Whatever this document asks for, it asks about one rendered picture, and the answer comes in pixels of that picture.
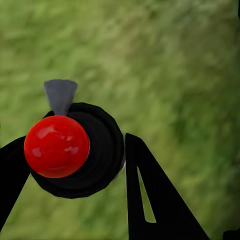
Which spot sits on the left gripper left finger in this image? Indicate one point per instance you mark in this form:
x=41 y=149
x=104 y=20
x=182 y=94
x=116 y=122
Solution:
x=14 y=172

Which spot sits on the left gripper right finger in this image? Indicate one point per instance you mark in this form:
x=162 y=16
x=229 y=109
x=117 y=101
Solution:
x=174 y=219

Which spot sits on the pesticide atomizer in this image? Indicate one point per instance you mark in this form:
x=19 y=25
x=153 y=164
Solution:
x=77 y=149

